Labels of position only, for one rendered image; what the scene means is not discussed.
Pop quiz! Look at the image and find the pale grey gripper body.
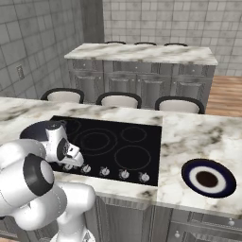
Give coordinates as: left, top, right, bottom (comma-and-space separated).
63, 143, 86, 168

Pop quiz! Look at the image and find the dark round pot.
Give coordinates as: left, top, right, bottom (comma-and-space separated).
19, 120, 69, 143

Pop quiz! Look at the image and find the silver hob knob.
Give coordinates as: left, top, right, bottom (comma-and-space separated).
98, 165, 112, 178
117, 168, 131, 181
80, 164, 93, 175
137, 171, 151, 184
62, 163, 75, 173

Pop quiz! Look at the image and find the black glass hob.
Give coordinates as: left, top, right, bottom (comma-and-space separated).
47, 115, 164, 188

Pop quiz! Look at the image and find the black stool with white seat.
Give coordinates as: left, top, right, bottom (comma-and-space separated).
104, 40, 128, 45
163, 42, 189, 47
95, 91, 143, 110
154, 95, 206, 115
133, 41, 158, 46
40, 87, 86, 105

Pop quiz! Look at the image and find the grey cupboard door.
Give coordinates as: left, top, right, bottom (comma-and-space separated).
95, 195, 155, 242
166, 221, 242, 242

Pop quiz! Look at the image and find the grey island cupboards marble top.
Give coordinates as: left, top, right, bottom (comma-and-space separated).
63, 42, 219, 111

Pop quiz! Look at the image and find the blue white plate brown centre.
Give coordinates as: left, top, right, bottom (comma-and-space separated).
181, 158, 237, 199

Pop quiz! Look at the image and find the grey drawer front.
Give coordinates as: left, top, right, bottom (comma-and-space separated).
188, 211, 242, 232

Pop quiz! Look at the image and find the grey wall socket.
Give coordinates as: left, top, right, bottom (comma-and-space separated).
15, 64, 26, 81

